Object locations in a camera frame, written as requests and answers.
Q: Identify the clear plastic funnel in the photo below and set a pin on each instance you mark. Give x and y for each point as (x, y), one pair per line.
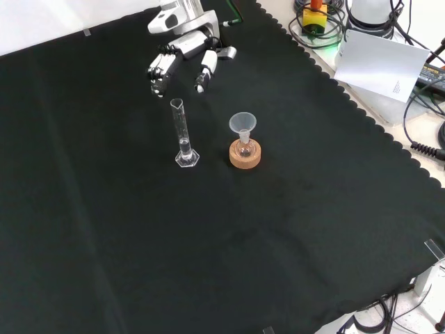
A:
(242, 121)

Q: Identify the black power adapter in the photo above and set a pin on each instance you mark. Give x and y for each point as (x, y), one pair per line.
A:
(432, 74)

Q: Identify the white metal bracket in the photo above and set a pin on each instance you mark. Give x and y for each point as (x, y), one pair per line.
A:
(427, 278)

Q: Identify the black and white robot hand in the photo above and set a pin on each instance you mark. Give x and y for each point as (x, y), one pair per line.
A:
(189, 45)

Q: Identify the clear glass graduated cylinder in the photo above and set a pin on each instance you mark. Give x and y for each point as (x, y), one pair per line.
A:
(180, 121)

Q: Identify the small round-bottom glass flask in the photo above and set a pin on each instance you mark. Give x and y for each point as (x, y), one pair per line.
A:
(245, 150)

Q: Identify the yellow stop button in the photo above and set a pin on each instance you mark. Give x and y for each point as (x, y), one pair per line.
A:
(314, 17)

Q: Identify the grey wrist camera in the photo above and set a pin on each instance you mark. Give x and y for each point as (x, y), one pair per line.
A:
(227, 52)

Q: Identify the black bench cloth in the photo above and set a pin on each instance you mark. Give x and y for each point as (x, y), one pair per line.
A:
(139, 226)

